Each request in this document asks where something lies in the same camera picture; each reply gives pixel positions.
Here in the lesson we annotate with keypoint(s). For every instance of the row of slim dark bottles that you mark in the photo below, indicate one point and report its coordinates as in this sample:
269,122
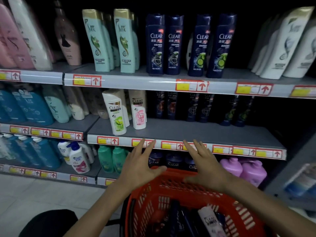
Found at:
192,108

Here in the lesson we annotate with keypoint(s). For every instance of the person's left hand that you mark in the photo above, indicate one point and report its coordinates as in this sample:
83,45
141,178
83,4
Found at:
138,172

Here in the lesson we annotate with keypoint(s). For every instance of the white curvy bottle gold cap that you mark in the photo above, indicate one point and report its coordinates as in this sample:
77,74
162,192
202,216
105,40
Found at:
255,54
267,54
303,59
286,46

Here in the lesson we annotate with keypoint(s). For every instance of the pink tall bottle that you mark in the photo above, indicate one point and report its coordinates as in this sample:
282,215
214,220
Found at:
14,44
6,59

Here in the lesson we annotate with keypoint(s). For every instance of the purple pump bottle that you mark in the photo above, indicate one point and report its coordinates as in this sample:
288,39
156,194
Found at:
232,167
254,172

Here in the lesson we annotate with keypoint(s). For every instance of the white pink-label shampoo bottle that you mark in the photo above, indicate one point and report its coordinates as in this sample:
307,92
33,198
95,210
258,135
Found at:
138,115
209,222

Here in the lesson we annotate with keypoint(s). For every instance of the grey metal store shelving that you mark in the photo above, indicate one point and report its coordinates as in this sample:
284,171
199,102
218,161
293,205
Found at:
86,80

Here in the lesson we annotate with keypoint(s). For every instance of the grey store shelf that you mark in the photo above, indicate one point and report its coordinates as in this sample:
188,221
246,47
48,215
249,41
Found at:
197,130

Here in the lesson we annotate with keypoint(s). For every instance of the teal curvy bottle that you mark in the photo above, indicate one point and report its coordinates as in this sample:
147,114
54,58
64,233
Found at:
58,108

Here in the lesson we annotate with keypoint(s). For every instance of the person's left forearm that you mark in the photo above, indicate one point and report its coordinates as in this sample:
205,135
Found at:
98,212

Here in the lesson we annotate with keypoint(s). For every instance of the white blue tube bottle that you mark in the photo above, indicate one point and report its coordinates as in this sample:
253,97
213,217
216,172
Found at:
301,182

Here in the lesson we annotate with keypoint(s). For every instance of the blue square bottle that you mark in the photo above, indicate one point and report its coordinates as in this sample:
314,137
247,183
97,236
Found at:
12,108
34,108

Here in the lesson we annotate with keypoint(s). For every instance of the person's black trousers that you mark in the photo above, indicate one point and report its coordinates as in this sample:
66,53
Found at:
49,224

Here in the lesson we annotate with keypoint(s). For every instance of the person's right forearm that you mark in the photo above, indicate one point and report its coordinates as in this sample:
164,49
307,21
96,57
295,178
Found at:
266,209

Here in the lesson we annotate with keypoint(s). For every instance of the navy round bottle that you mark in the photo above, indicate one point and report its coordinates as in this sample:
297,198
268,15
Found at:
190,165
155,160
174,162

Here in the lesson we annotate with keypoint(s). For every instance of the dark red-label shampoo bottle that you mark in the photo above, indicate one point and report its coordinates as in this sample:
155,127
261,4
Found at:
158,219

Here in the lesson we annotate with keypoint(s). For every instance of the beige bottle brown base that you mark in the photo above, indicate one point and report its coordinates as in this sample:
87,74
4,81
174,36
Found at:
91,103
102,113

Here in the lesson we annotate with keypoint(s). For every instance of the row of large navy bottles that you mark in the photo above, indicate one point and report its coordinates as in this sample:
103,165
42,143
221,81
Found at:
155,46

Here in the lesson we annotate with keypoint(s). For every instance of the grey end rack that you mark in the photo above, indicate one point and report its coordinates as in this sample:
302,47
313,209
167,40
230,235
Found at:
279,185

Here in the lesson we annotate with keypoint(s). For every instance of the white pump bottle blue cap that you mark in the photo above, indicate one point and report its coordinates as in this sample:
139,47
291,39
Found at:
79,160
63,150

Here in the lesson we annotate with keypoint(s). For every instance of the orange shopping basket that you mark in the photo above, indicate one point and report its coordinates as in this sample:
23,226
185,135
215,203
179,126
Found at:
172,187

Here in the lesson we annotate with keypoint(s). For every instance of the white pump bottle yellow label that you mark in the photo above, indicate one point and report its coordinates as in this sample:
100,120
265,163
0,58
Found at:
3,148

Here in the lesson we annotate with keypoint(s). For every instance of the person's right hand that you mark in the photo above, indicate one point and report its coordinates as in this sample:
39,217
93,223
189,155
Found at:
209,172

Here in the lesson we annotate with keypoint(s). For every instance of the white tall bottle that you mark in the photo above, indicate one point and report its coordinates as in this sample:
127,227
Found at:
32,39

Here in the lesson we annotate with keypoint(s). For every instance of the beige bottle white base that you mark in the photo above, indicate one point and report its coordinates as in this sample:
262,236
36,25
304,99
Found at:
77,112
86,108

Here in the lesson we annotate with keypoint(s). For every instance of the white bottle red label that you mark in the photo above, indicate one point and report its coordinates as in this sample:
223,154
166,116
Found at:
189,54

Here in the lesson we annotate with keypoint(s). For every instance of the pink bottle black dress print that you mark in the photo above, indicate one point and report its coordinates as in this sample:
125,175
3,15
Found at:
68,41

